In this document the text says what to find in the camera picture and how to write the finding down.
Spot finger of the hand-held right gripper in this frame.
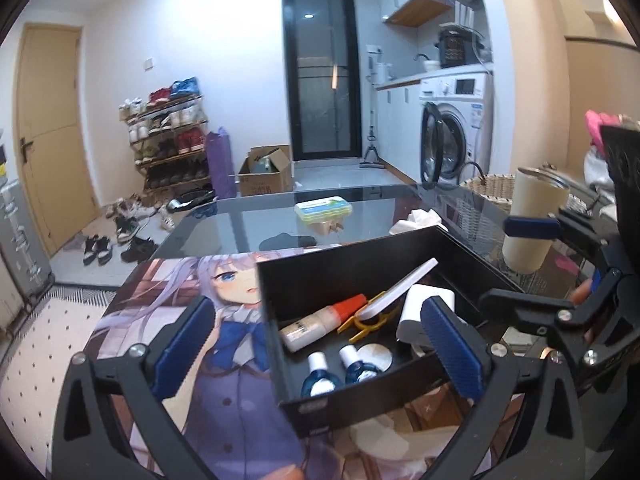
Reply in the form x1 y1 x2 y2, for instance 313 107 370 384
477 267 640 396
504 207 623 281

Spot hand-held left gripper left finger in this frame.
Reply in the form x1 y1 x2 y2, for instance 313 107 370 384
52 294 221 480

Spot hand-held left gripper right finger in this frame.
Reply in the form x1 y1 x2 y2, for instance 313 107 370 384
419 295 586 480

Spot white power adapter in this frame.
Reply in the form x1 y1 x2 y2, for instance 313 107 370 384
396 284 457 353

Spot white round pad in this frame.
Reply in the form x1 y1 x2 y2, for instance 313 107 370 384
357 342 394 372

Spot white case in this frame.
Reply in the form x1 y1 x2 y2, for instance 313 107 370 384
359 258 439 322

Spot yellow plastic clip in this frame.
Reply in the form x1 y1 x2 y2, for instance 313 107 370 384
337 290 401 343

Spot blue bottle white cap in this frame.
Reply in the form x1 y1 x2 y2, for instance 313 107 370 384
300 351 346 398
339 344 383 385

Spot white glue bottle orange cap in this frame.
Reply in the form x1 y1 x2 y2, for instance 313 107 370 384
279 294 369 353

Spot black cardboard box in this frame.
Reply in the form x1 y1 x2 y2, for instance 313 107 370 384
255 225 531 438

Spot person's right hand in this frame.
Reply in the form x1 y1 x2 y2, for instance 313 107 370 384
570 279 598 307

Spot beige tumbler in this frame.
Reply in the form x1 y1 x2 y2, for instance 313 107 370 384
501 166 571 275

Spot white plastic bag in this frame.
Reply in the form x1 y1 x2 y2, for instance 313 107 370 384
584 145 616 191

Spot pink cloth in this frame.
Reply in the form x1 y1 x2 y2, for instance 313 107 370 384
585 109 626 148

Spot wicker basket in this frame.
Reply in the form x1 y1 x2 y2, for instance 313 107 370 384
457 162 601 241

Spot printed desk mat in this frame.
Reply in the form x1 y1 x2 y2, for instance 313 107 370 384
47 252 531 480

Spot white tissue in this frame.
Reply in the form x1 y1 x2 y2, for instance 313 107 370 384
389 208 443 236

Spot white washing machine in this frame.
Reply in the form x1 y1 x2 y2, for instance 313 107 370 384
417 72 493 191

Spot scattered pile of shoes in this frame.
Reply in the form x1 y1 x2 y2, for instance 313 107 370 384
80 187 218 266

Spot white dotted rug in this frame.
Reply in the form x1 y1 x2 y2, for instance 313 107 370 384
0 285 146 461

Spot white base cabinet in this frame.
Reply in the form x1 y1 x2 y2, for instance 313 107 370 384
375 77 423 181

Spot mop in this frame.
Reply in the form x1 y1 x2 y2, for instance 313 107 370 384
360 110 383 170

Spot beige plug adapter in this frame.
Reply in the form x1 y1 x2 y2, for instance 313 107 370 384
306 219 346 236

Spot brown cardboard box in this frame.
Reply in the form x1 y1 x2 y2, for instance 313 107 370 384
234 145 293 197

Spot grey cabinet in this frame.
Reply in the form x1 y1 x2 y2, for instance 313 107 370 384
0 180 56 333

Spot purple yoga mat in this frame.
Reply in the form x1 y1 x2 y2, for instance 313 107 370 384
205 129 238 200

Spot metal shoe rack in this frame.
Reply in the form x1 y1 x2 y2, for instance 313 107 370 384
119 77 213 193

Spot white box green lid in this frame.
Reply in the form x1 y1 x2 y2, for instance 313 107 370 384
294 197 353 226

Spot black rice cooker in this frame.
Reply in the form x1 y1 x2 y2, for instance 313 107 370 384
436 27 483 68

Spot rows of sneakers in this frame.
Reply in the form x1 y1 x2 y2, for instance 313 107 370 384
119 77 208 186

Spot yellow wooden door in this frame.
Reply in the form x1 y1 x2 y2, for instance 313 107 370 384
16 22 99 257

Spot black framed glass door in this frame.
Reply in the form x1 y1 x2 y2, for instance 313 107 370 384
282 0 362 162

